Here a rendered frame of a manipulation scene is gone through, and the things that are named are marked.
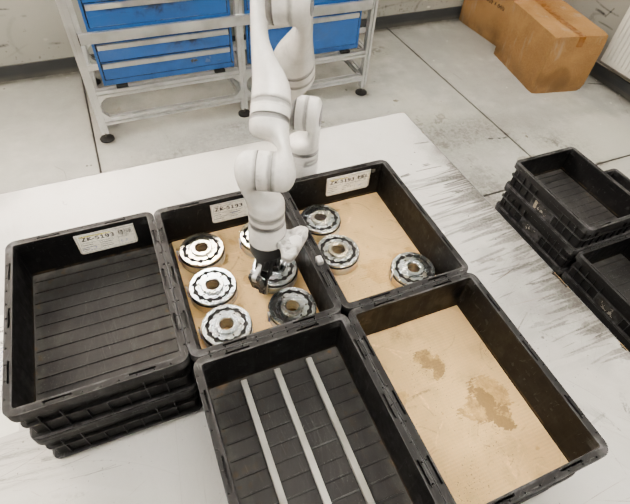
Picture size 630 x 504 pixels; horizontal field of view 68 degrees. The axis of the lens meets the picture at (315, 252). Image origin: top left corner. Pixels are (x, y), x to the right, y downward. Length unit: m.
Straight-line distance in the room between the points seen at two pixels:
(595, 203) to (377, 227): 1.14
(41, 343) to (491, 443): 0.89
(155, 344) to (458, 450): 0.62
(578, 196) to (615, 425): 1.09
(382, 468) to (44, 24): 3.31
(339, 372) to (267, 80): 0.57
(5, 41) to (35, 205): 2.23
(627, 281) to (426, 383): 1.23
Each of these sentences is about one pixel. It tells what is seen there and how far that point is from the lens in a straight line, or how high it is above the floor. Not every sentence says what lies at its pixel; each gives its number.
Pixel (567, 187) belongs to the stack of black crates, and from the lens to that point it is 2.16.
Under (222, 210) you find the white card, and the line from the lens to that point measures 1.14.
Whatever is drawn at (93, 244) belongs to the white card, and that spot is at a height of 0.88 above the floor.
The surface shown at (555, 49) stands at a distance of 3.71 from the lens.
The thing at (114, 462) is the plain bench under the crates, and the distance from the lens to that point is 1.08.
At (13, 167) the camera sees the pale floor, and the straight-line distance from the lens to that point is 3.02.
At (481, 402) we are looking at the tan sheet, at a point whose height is 0.83.
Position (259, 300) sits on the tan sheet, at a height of 0.83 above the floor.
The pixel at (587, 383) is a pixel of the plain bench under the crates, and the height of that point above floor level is 0.70.
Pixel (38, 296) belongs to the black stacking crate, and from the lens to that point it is 1.18.
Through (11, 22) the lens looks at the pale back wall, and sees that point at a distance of 3.66.
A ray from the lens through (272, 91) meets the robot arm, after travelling 0.83.
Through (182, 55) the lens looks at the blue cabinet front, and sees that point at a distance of 2.83.
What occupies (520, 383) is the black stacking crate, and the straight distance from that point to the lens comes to 1.03.
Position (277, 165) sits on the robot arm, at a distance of 0.79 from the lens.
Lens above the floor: 1.69
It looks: 49 degrees down
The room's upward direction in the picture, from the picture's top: 5 degrees clockwise
